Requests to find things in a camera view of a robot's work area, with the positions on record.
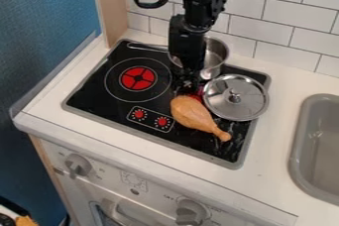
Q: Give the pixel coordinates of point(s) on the silver pot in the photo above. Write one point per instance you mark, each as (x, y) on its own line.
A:
(215, 55)

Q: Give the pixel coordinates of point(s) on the toy chicken drumstick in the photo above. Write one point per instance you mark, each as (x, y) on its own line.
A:
(194, 115)

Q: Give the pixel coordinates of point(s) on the silver pot lid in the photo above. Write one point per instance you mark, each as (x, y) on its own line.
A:
(235, 97)

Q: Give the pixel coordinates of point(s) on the toy sink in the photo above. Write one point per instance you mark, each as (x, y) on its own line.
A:
(315, 150)

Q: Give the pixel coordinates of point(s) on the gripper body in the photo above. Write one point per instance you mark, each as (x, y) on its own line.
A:
(186, 46)

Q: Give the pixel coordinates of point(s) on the toy stove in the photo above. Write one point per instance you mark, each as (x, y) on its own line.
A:
(145, 101)

